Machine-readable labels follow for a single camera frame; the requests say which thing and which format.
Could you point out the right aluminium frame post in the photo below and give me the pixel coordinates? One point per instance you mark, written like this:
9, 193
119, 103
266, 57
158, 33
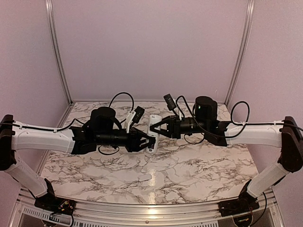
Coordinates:
242, 49

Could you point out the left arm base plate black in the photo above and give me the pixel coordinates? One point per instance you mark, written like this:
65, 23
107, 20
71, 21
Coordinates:
53, 203

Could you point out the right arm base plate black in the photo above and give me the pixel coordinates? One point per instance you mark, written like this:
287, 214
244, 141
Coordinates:
237, 206

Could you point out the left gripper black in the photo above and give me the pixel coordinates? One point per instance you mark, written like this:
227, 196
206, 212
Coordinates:
134, 141

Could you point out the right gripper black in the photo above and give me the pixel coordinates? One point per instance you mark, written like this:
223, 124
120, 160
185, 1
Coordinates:
174, 130

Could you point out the left aluminium frame post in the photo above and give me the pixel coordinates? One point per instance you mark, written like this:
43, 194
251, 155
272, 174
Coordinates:
56, 50

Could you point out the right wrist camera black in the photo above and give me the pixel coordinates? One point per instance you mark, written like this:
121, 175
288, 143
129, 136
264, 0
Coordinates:
173, 106

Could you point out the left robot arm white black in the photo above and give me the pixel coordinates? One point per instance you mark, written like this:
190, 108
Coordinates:
102, 129

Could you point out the front aluminium rail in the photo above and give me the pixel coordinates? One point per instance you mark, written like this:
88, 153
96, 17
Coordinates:
101, 214

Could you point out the aluminium frame post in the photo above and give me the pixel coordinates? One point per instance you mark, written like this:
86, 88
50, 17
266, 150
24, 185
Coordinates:
242, 49
56, 50

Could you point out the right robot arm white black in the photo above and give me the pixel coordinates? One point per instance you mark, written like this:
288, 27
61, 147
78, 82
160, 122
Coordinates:
283, 134

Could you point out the white remote control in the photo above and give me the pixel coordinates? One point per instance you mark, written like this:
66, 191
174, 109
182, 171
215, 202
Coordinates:
153, 134

